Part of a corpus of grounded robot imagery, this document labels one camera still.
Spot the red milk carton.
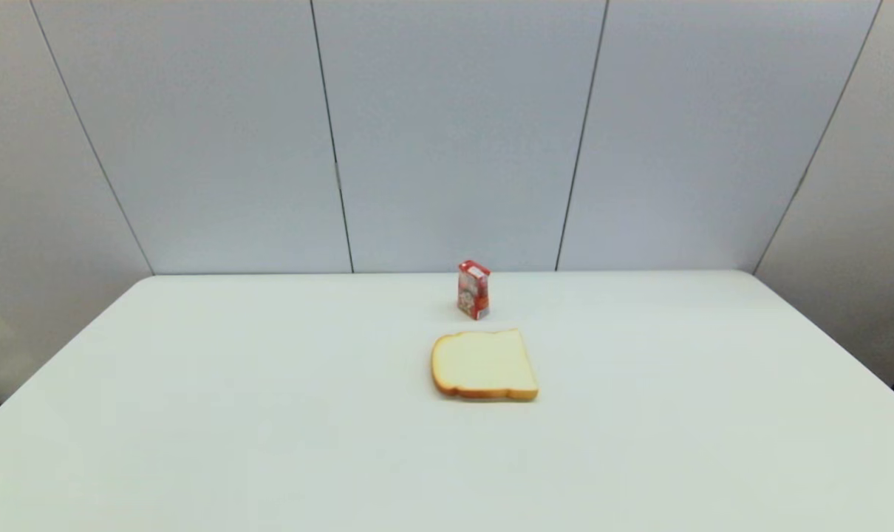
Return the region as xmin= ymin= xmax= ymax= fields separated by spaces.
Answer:
xmin=457 ymin=259 xmax=491 ymax=321

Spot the white bread slice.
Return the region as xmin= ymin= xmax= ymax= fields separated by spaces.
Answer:
xmin=431 ymin=329 xmax=540 ymax=402

